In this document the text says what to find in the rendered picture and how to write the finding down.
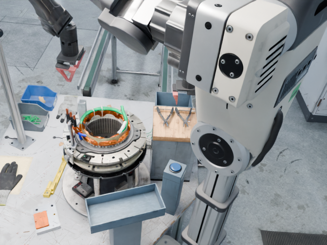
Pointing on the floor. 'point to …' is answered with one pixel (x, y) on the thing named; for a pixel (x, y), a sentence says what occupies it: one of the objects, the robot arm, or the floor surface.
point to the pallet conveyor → (105, 38)
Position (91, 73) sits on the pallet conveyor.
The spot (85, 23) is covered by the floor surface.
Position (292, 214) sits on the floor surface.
